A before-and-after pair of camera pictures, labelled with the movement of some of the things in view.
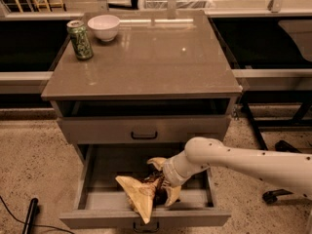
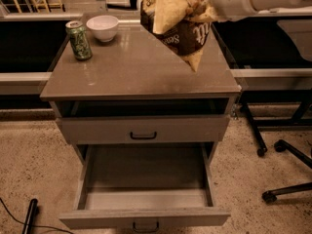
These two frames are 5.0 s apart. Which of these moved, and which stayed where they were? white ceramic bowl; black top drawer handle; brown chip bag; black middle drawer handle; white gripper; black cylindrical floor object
Moved: white gripper; brown chip bag
Stayed: black middle drawer handle; black top drawer handle; black cylindrical floor object; white ceramic bowl
